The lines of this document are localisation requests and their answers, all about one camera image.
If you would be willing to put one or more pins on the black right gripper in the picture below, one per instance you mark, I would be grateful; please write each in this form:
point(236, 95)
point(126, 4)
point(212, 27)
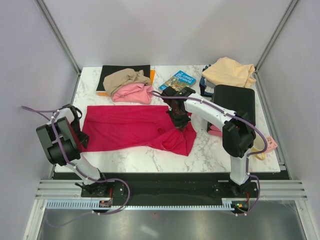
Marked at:
point(180, 125)

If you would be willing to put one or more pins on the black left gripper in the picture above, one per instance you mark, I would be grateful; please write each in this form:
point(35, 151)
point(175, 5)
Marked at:
point(84, 139)

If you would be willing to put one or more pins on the magenta t shirt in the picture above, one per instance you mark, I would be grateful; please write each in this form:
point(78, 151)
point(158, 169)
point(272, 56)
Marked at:
point(115, 127)

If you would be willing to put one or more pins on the blue illustrated paperback book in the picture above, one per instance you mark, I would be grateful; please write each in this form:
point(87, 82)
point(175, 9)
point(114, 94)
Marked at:
point(178, 81)

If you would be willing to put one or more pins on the black pink drawer organizer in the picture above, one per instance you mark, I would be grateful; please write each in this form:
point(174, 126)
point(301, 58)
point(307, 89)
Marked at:
point(237, 99)

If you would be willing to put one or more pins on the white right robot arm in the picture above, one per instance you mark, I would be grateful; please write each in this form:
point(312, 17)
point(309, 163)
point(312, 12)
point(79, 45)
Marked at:
point(237, 133)

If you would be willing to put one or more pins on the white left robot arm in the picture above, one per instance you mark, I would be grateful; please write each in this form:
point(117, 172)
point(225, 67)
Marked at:
point(63, 142)

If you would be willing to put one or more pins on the light pink t shirt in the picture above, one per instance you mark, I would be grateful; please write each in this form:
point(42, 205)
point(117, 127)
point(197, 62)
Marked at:
point(134, 93)

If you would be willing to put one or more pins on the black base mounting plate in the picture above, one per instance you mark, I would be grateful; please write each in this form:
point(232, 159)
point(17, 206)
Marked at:
point(171, 189)

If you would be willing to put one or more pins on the black notebook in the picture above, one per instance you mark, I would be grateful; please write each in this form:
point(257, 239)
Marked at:
point(110, 69)

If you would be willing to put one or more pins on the beige t shirt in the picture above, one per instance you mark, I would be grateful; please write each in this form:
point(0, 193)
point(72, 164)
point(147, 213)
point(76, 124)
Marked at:
point(115, 81)

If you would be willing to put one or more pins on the cream yellow t shirt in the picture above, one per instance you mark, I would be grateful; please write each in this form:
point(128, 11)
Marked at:
point(226, 71)

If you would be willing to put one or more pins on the yellow mug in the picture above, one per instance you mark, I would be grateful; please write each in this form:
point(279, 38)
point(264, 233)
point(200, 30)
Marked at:
point(258, 146)

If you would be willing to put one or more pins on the pink small box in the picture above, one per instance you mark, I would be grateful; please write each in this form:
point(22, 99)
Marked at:
point(271, 144)

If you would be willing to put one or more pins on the white slotted cable duct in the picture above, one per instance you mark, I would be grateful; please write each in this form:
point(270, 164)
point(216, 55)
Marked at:
point(99, 205)

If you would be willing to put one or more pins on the left aluminium frame post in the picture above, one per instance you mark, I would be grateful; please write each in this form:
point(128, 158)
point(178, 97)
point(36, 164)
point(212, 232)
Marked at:
point(57, 34)

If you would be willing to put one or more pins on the aluminium frame post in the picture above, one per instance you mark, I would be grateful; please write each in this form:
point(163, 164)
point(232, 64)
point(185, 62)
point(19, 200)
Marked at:
point(57, 34)
point(276, 33)

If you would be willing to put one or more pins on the right aluminium frame post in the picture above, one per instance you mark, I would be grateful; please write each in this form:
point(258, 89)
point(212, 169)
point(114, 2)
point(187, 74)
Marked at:
point(276, 33)

